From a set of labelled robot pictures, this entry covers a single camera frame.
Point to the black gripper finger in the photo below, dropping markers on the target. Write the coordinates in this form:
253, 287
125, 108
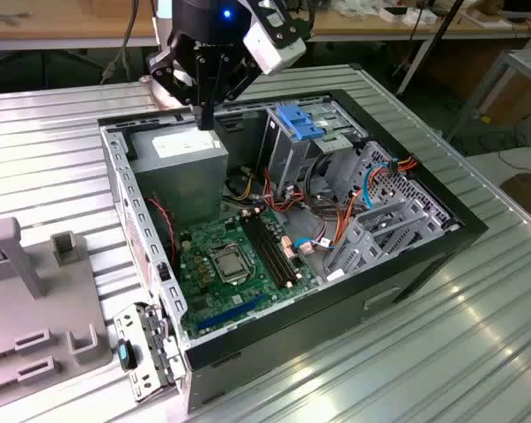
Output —
236, 77
202, 88

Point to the grey disk bay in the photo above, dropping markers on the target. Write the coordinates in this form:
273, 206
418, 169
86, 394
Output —
357, 251

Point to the blue drive cage latch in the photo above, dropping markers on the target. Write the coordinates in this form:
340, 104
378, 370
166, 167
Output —
298, 121

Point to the grey optical drive cage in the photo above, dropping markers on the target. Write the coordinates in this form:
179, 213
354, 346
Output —
287, 154

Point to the grey power supply unit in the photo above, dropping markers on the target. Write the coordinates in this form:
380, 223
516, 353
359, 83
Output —
181, 189

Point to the wooden workbench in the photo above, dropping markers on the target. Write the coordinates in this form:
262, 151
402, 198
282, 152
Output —
71, 24

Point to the black RAM slot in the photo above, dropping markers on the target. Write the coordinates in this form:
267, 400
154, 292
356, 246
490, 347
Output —
276, 247
265, 251

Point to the CPU socket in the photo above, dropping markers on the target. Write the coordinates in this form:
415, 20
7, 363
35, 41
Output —
246, 257

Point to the silver CPU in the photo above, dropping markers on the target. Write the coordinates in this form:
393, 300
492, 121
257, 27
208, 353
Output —
230, 265

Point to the green motherboard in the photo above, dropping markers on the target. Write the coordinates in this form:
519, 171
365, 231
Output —
194, 273

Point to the small white box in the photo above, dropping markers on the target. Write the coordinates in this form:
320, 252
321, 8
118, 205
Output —
419, 18

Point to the metal wrench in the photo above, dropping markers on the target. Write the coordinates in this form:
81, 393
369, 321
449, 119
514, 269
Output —
5, 17

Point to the black tripod pole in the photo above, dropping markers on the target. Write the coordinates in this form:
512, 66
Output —
446, 22

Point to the blue expansion slot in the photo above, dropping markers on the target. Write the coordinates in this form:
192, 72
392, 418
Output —
230, 313

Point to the silver expansion card retainer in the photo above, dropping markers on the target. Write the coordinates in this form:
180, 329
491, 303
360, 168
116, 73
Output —
133, 321

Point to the black PC case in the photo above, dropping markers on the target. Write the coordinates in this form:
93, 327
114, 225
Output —
335, 317

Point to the grey parts rack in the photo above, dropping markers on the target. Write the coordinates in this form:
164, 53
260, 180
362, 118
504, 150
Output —
49, 299

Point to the large brown carton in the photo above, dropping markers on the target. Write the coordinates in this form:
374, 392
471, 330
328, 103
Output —
520, 103

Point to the brown cardboard box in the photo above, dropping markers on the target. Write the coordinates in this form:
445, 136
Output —
527, 194

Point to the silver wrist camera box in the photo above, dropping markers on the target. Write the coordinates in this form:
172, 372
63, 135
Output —
274, 53

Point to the black camera bracket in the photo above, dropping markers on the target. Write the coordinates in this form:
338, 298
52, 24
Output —
298, 22

